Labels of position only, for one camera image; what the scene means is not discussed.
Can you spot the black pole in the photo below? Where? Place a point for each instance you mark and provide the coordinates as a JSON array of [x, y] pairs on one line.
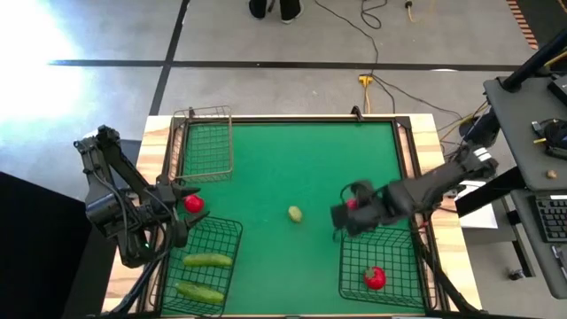
[[531, 66]]

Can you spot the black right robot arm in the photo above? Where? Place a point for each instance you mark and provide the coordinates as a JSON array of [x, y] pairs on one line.
[[434, 184]]

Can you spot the black device on table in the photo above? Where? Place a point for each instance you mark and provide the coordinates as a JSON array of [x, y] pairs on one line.
[[556, 137]]

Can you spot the yellow power strip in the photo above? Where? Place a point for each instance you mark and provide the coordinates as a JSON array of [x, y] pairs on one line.
[[366, 80]]

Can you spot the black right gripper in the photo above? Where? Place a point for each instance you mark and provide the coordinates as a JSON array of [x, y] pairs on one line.
[[376, 208]]

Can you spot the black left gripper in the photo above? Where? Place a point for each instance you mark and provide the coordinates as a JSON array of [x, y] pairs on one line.
[[170, 212]]

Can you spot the black panel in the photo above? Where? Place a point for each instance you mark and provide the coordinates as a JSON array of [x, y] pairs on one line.
[[35, 257]]

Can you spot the red strawberry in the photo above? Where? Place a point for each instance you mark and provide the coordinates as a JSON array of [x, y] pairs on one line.
[[375, 278]]

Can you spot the red tomato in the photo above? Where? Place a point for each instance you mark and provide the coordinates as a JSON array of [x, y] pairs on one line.
[[194, 204]]

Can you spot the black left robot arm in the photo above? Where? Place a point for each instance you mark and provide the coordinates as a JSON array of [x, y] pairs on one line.
[[111, 208]]

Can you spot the person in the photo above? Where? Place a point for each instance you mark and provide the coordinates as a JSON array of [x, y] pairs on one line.
[[290, 9]]

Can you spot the green table mat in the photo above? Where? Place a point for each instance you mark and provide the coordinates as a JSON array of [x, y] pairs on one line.
[[288, 155]]

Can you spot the black keyboard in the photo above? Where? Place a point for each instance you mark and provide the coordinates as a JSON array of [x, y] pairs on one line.
[[553, 219]]

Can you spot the black table border frame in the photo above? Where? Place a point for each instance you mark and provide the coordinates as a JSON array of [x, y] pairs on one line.
[[288, 119]]

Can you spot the grey side table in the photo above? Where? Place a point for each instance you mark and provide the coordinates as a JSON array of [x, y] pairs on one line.
[[518, 133]]

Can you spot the pale green lime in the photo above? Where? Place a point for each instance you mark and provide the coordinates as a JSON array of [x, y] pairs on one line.
[[295, 214]]

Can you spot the black frame strut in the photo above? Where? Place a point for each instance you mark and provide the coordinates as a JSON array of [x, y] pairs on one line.
[[447, 283], [133, 292]]

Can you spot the grey desk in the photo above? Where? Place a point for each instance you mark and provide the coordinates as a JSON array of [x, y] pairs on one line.
[[536, 257]]

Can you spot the white paper sheet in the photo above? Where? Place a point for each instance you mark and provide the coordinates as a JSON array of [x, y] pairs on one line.
[[480, 217]]

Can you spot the black frame beam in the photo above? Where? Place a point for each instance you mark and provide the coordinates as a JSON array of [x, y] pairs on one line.
[[491, 195]]

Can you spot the green cucumber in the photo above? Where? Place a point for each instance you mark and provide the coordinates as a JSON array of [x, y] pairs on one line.
[[199, 293], [208, 260]]

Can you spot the small brown object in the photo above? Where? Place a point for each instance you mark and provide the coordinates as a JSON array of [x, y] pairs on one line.
[[552, 174]]

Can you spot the black clamp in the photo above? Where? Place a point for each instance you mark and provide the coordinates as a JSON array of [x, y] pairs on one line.
[[356, 113]]

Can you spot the small red fruit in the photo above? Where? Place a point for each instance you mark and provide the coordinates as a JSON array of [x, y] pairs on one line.
[[352, 204]]

